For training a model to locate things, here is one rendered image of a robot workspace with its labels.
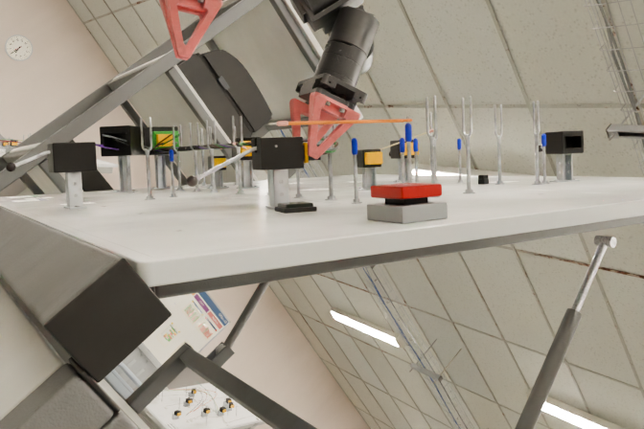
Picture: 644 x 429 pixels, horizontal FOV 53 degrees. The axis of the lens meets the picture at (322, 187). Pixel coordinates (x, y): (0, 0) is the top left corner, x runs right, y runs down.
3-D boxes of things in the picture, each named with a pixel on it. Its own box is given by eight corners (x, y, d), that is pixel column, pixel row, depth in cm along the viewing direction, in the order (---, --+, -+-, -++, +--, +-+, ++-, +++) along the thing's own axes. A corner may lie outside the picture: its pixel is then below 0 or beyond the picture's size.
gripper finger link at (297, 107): (312, 168, 90) (336, 105, 91) (333, 168, 84) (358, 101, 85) (269, 147, 88) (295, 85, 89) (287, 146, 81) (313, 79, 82)
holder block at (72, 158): (7, 212, 95) (2, 145, 95) (92, 206, 102) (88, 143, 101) (11, 214, 92) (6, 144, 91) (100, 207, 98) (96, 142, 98)
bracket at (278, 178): (265, 207, 85) (264, 169, 85) (283, 206, 86) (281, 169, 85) (276, 210, 81) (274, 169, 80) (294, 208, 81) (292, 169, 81)
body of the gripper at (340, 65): (333, 114, 91) (351, 66, 92) (364, 107, 82) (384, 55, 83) (292, 94, 89) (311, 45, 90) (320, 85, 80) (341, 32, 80)
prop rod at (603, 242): (617, 240, 96) (540, 422, 88) (601, 238, 98) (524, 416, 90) (612, 235, 95) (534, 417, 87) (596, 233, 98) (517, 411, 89)
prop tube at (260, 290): (217, 355, 155) (282, 246, 164) (213, 353, 158) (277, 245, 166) (227, 362, 157) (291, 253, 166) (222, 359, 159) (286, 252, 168)
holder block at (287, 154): (252, 169, 84) (250, 139, 84) (293, 168, 86) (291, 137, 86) (262, 169, 80) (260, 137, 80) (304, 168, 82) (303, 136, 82)
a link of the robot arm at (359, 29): (341, -6, 84) (382, 9, 84) (342, 15, 91) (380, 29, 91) (322, 42, 84) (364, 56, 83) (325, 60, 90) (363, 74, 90)
